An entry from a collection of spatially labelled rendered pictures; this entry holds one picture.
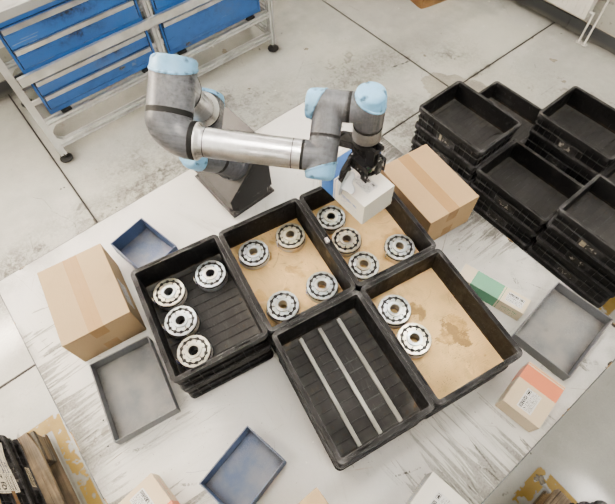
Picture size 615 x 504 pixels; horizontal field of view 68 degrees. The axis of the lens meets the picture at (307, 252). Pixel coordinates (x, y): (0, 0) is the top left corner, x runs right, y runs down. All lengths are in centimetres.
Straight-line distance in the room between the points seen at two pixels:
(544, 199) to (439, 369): 128
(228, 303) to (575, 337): 116
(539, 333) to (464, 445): 46
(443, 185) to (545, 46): 245
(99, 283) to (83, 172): 166
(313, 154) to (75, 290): 94
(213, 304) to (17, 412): 137
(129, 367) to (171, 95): 91
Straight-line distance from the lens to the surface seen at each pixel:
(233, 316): 150
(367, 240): 160
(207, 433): 155
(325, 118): 113
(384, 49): 374
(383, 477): 151
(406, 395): 142
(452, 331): 151
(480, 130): 253
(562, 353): 175
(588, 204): 241
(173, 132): 118
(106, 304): 161
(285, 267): 155
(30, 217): 317
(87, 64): 309
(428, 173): 178
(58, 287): 171
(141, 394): 163
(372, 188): 135
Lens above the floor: 219
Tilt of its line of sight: 60 degrees down
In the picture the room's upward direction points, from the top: 3 degrees counter-clockwise
